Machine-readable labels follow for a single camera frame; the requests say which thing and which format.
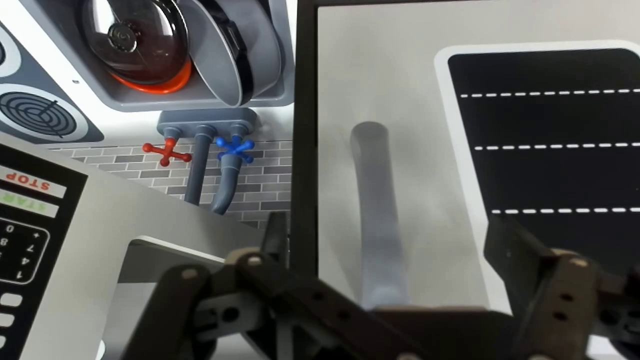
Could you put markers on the white oven door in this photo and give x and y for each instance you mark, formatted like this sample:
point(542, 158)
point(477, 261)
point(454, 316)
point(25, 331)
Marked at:
point(426, 166)

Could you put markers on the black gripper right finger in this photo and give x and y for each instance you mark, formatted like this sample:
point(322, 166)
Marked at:
point(572, 312)

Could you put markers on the black white toy kitchen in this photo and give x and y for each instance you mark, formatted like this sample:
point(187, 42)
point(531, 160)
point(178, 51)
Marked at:
point(40, 112)

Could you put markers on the grey toy faucet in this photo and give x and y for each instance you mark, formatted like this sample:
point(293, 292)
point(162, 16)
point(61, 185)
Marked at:
point(206, 147)

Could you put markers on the blue toy tap knob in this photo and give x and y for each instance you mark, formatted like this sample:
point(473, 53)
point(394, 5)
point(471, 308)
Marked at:
point(234, 149)

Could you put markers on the toy pot with glass lid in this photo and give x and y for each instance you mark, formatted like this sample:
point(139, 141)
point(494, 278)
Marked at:
point(133, 41)

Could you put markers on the grey toy pan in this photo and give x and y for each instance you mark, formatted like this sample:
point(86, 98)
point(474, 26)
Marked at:
point(220, 53)

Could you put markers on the red toy tap knob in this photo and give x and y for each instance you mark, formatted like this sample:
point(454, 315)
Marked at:
point(168, 153)

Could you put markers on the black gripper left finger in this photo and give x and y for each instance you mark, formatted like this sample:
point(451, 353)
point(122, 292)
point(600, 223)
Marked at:
point(220, 301)

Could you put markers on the toy microwave with black keypad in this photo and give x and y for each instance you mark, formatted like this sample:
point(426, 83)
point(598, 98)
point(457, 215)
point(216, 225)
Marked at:
point(33, 227)

